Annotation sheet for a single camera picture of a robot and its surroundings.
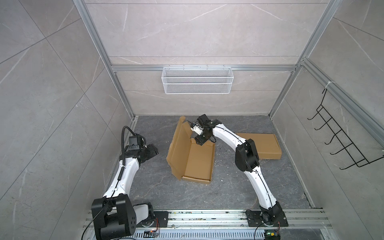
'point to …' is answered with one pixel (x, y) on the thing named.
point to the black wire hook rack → (349, 146)
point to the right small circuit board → (272, 234)
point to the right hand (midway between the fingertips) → (200, 137)
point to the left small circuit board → (150, 234)
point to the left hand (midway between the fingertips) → (152, 147)
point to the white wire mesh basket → (197, 80)
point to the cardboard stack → (189, 160)
